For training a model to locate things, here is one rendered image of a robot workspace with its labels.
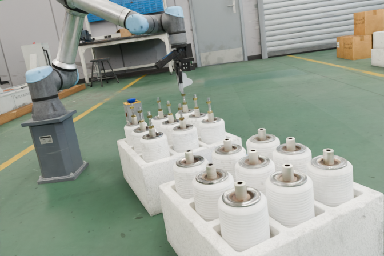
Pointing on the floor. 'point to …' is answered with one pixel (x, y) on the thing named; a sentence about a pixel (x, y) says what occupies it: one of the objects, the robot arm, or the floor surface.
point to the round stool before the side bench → (100, 72)
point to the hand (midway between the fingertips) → (180, 91)
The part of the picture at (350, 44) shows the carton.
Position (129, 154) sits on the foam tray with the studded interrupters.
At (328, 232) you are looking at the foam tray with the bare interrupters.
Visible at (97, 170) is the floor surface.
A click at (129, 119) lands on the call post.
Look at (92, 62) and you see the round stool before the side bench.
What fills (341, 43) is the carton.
